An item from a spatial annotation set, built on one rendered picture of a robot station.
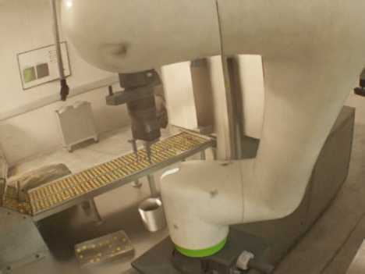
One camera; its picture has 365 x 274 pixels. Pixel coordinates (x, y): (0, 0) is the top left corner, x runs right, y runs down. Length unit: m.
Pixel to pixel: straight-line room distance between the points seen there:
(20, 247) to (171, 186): 0.68
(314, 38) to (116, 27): 0.13
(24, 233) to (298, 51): 0.93
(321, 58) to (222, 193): 0.33
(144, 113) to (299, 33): 0.53
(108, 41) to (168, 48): 0.04
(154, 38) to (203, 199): 0.34
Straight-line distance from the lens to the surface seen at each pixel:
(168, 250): 0.69
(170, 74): 1.20
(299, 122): 0.28
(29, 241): 0.99
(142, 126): 0.67
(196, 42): 0.18
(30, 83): 4.62
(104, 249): 0.93
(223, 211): 0.48
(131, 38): 0.17
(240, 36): 0.18
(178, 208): 0.49
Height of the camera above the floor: 1.40
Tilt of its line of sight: 20 degrees down
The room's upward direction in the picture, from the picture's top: 8 degrees counter-clockwise
